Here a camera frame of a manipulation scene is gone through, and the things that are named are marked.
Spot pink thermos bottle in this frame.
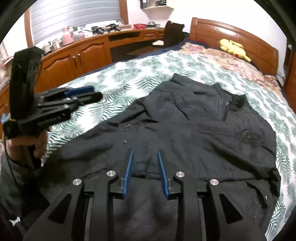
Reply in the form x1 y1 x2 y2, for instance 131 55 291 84
62 26 74 46

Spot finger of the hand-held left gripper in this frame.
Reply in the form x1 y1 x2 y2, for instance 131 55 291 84
38 92 103 112
46 86 95 98

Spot wooden bed headboard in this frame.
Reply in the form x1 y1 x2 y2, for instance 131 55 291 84
190 17 279 76

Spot leaf print blanket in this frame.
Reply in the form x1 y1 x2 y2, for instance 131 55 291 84
46 50 296 241

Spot dark grey zip jacket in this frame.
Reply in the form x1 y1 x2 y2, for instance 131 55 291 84
42 74 281 241

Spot wooden desk cabinet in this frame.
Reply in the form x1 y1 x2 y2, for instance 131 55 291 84
0 24 167 139

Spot dark wooden chair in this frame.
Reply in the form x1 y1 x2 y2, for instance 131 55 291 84
153 21 185 48

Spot floral blanket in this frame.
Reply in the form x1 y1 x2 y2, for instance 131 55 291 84
179 43 281 86

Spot person's left forearm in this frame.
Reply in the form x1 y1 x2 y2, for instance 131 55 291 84
0 151 51 209

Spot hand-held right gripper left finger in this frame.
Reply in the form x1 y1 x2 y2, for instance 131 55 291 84
23 149 134 241

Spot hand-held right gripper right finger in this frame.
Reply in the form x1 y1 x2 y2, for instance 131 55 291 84
157 151 267 241

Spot yellow plush toy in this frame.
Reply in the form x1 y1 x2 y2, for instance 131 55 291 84
219 39 252 62

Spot white wall shelf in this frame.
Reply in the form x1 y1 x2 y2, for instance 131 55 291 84
140 0 174 10

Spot grey window blind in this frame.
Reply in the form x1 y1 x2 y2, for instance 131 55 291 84
30 0 122 43

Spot person's left hand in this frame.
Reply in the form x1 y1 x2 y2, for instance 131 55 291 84
6 127 52 167

